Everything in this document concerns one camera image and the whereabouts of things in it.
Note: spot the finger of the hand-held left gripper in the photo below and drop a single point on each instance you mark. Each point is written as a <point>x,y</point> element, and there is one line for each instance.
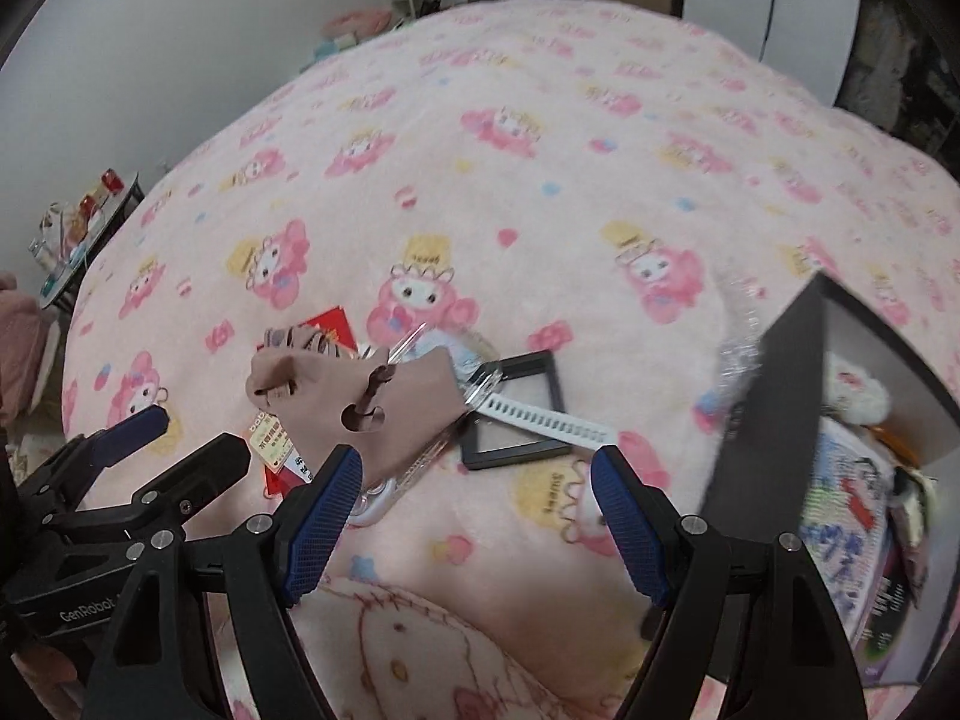
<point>196,474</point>
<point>133,429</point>

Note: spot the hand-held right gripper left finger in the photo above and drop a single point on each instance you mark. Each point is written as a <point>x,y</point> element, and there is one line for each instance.
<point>324,525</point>

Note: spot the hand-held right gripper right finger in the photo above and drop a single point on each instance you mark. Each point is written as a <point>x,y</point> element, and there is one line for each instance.
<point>628,532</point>

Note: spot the dusty pink cloth garment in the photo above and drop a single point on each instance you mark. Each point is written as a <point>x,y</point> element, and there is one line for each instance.
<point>330,397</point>

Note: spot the dark grey box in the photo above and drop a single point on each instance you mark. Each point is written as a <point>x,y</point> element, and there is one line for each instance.
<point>765,427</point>

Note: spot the pile of pastel plush items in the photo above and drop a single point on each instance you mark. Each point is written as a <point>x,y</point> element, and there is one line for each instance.
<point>352,34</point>

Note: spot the person's left hand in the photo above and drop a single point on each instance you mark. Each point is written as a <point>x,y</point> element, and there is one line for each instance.
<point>43,669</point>

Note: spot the pink fluffy cloth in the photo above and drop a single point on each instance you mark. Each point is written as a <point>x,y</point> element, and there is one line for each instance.
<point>26,345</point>

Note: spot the dark side table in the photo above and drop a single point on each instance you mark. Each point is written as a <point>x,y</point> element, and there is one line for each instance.
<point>105,240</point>

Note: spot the printed comic book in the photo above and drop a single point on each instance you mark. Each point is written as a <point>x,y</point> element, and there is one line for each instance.
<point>847,510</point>

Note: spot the red-lidded jar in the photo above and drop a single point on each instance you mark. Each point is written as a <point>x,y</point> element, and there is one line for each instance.
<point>112,181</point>
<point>90,205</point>

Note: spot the white plush toy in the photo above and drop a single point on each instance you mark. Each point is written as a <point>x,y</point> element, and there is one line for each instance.
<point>859,390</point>

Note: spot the pink printed blanket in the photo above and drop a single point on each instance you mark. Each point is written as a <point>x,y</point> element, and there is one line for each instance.
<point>525,240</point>

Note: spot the dark cluttered cabinet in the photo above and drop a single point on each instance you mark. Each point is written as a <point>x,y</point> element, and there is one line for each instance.
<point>900,82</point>

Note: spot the white wardrobe panel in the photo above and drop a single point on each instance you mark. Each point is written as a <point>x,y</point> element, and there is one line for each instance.
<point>814,15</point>

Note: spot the black picture frame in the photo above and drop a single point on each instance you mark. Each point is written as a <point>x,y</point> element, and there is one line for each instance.
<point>517,454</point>

